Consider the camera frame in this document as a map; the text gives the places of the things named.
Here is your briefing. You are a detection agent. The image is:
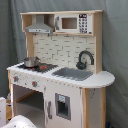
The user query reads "white oven door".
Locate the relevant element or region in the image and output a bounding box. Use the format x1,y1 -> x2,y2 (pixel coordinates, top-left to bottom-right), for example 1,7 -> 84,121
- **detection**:
0,97 -> 6,128

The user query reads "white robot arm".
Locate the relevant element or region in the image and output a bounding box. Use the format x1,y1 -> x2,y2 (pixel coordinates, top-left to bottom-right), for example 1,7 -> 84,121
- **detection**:
2,115 -> 37,128

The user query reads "wooden toy kitchen unit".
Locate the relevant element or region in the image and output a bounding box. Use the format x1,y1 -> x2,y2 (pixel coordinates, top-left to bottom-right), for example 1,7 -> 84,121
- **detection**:
8,10 -> 115,128

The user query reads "black toy faucet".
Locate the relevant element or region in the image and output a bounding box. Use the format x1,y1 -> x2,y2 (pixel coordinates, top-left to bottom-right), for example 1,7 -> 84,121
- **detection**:
75,50 -> 95,71

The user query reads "grey toy sink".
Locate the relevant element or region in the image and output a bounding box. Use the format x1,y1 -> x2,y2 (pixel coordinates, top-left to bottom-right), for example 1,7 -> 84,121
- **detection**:
53,67 -> 92,81

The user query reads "black toy stovetop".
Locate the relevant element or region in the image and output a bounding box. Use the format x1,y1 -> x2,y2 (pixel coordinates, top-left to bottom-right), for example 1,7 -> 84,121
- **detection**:
20,63 -> 56,73

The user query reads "silver toy pot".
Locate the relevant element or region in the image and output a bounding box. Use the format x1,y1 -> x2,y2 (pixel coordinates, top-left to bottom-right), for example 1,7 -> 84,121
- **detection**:
23,56 -> 40,67

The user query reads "red right oven knob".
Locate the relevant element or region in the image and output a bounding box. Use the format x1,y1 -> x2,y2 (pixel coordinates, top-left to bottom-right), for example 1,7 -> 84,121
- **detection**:
32,81 -> 37,87

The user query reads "red oven knob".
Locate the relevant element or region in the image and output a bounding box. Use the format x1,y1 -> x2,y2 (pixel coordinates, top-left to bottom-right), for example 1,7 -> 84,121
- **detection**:
13,76 -> 19,82
32,81 -> 37,87

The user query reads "white cupboard door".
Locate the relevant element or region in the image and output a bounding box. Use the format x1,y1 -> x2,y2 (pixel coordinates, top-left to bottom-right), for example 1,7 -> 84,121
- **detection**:
44,81 -> 81,128

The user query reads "white toy microwave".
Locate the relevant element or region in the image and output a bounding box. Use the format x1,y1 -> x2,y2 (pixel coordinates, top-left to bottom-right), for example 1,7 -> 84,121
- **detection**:
55,14 -> 92,34

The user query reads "grey range hood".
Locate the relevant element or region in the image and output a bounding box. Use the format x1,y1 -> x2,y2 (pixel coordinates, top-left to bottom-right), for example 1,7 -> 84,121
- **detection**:
25,15 -> 53,34

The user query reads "red left oven knob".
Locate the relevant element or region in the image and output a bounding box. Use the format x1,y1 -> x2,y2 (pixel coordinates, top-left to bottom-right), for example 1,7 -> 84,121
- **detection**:
13,76 -> 19,82

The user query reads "grey curtain backdrop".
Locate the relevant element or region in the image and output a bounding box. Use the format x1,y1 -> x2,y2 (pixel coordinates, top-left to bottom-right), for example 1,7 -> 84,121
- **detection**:
0,0 -> 128,128

